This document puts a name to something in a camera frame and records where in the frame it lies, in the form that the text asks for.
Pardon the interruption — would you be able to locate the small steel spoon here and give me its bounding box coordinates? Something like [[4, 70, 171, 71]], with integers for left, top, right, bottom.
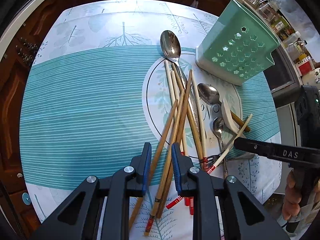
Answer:
[[213, 117, 228, 178]]

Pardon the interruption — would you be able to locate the white ceramic soup spoon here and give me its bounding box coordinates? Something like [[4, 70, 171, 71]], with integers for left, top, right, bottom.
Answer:
[[221, 98, 242, 134]]

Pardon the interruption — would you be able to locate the dark steel spoon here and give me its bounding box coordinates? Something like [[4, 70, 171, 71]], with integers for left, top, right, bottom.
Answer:
[[197, 83, 221, 105]]

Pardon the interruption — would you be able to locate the large steel spoon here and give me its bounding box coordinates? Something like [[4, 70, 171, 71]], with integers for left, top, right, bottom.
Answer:
[[160, 30, 200, 135]]

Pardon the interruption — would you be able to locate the teal striped tablecloth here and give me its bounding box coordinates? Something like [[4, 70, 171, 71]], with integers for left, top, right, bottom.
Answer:
[[18, 0, 283, 240]]

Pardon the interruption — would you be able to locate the brown bamboo chopstick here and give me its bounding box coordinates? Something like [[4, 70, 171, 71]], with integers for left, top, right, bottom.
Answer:
[[129, 99, 178, 230]]

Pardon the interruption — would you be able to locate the green perforated utensil holder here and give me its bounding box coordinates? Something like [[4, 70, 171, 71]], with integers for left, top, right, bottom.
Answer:
[[195, 0, 280, 86]]

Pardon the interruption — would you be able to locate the person's right hand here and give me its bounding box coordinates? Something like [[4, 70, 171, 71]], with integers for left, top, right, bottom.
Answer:
[[281, 169, 320, 222]]

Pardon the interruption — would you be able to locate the pale chopstick red tip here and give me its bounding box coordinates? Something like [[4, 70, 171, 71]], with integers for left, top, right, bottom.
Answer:
[[164, 60, 189, 207]]

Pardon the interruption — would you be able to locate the dark brown wooden chopstick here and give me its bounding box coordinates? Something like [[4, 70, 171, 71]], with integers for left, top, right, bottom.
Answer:
[[156, 70, 192, 219]]

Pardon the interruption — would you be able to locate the red label jar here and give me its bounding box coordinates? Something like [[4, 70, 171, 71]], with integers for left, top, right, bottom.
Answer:
[[296, 56, 314, 76]]

